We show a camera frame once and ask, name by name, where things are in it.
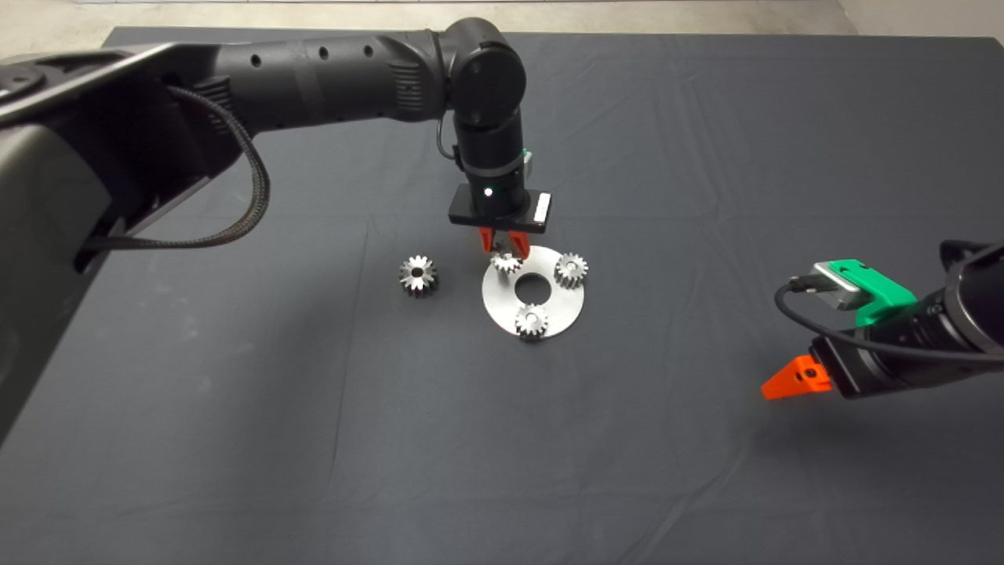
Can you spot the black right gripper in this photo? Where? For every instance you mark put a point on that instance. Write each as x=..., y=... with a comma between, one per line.
x=869, y=369

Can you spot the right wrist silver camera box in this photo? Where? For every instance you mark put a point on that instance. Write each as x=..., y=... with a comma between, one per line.
x=838, y=286

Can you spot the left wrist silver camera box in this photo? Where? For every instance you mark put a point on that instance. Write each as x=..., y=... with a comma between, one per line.
x=528, y=166

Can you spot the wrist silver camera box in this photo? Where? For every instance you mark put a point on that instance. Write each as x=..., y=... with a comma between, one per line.
x=528, y=166
x=838, y=286

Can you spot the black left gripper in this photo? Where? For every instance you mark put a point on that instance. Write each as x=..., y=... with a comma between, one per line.
x=500, y=205

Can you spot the round metal plate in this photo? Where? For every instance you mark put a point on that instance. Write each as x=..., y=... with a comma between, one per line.
x=565, y=310

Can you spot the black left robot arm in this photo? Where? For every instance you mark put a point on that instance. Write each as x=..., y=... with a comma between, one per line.
x=118, y=165

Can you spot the large tall steel gear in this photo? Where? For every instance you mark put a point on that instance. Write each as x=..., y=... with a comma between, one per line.
x=418, y=278

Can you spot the dark grey table cloth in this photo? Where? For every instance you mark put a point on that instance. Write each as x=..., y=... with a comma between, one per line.
x=706, y=157

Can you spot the right wrist green camera mount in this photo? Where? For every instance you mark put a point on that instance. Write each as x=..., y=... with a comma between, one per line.
x=885, y=294

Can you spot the small steel gear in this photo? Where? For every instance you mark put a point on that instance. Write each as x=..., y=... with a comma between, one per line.
x=532, y=321
x=571, y=269
x=506, y=265

